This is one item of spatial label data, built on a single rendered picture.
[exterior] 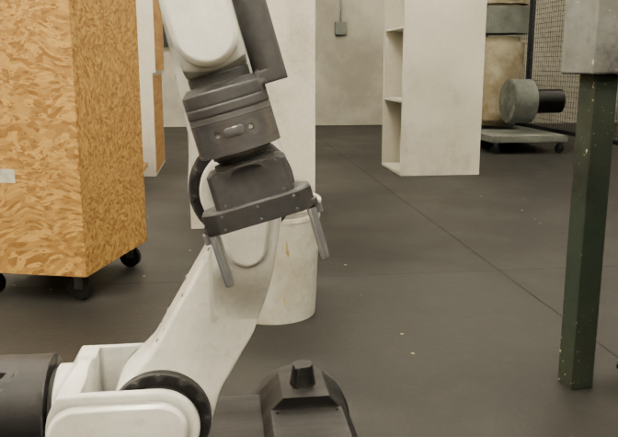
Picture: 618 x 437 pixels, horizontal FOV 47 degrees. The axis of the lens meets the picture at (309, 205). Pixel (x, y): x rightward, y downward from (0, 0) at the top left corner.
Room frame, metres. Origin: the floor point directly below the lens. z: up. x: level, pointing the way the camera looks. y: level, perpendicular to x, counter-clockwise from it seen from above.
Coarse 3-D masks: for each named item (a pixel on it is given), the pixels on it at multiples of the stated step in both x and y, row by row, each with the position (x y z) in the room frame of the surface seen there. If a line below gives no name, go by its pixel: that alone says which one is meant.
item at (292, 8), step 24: (288, 0) 3.36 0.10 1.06; (312, 0) 3.37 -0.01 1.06; (288, 24) 3.36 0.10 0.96; (312, 24) 3.37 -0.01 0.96; (288, 48) 3.36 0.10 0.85; (312, 48) 3.37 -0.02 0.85; (288, 72) 3.36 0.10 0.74; (312, 72) 3.37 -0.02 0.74; (288, 96) 3.36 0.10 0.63; (312, 96) 3.37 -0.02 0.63; (288, 120) 3.36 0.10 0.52; (312, 120) 3.37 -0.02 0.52; (288, 144) 3.36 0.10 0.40; (312, 144) 3.37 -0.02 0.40; (312, 168) 3.37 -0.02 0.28; (192, 216) 3.30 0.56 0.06
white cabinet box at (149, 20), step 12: (144, 0) 4.98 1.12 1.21; (156, 0) 5.32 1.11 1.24; (144, 12) 4.98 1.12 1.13; (156, 12) 5.28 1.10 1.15; (144, 24) 4.97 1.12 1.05; (156, 24) 5.24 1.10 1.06; (144, 36) 4.97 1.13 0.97; (156, 36) 5.20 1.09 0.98; (144, 48) 4.97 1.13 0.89; (156, 48) 5.16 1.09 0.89; (144, 60) 4.97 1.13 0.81; (156, 60) 5.12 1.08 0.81; (144, 72) 4.97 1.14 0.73; (156, 72) 5.08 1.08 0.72
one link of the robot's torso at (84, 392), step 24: (96, 360) 1.01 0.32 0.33; (120, 360) 1.05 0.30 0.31; (72, 384) 0.91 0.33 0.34; (96, 384) 1.00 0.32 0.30; (72, 408) 0.87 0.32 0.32; (96, 408) 0.87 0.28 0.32; (120, 408) 0.87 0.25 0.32; (144, 408) 0.88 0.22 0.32; (168, 408) 0.88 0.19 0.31; (192, 408) 0.89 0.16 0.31; (48, 432) 0.86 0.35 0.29; (72, 432) 0.86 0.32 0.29; (96, 432) 0.87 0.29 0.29; (120, 432) 0.87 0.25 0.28; (144, 432) 0.88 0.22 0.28; (168, 432) 0.88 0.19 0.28; (192, 432) 0.89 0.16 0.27
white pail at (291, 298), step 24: (288, 216) 2.02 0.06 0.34; (288, 240) 2.02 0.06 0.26; (312, 240) 2.08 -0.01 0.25; (288, 264) 2.02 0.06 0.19; (312, 264) 2.09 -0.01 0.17; (288, 288) 2.03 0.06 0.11; (312, 288) 2.09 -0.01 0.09; (264, 312) 2.02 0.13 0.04; (288, 312) 2.03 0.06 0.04; (312, 312) 2.10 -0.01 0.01
